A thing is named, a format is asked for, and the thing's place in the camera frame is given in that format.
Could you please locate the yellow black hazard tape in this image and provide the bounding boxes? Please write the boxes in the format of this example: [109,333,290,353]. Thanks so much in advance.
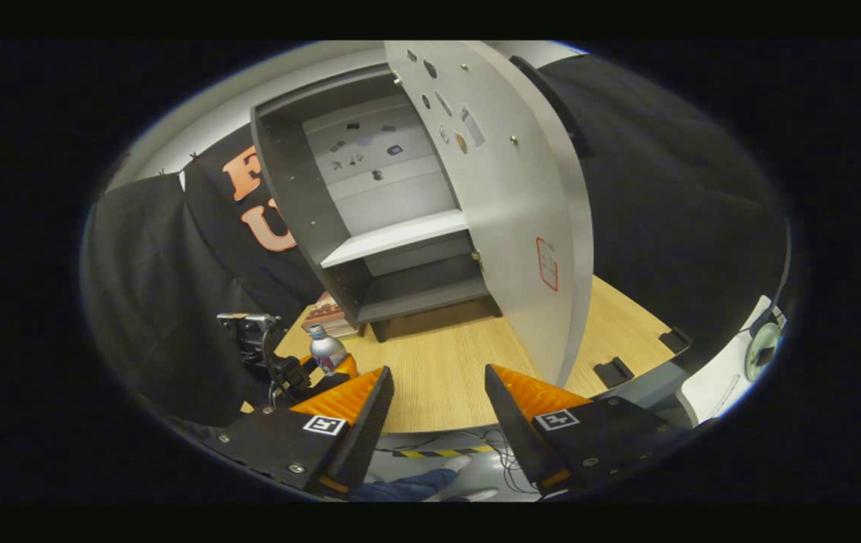
[391,445,493,459]

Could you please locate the beige cabinet door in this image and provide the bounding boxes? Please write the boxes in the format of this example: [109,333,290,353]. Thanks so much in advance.
[384,41,596,387]

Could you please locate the black floor cable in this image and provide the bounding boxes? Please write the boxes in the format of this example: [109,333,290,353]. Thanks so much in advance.
[468,428,541,491]

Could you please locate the grey cabinet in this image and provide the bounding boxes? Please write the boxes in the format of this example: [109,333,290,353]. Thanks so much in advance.
[251,64,503,344]

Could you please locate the person's leg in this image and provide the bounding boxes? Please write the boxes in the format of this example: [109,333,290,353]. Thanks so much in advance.
[351,468,460,503]

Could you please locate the black cabinet door handle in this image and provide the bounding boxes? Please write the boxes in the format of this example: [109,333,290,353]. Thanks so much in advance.
[510,54,593,159]

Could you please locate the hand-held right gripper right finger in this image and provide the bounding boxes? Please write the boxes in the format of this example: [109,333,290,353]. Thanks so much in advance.
[485,364,695,495]

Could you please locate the black backdrop cloth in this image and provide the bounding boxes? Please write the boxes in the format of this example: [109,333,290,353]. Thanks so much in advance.
[82,57,789,427]

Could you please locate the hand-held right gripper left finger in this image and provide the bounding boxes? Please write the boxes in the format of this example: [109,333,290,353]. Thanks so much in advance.
[197,366,395,499]

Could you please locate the round grey device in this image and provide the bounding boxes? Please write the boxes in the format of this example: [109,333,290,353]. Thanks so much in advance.
[745,323,783,382]

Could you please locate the white cabinet shelf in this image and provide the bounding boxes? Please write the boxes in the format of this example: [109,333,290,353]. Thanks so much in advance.
[320,210,470,269]

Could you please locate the silver bottle with pink label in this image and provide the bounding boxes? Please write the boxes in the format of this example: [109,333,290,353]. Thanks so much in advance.
[308,324,348,376]

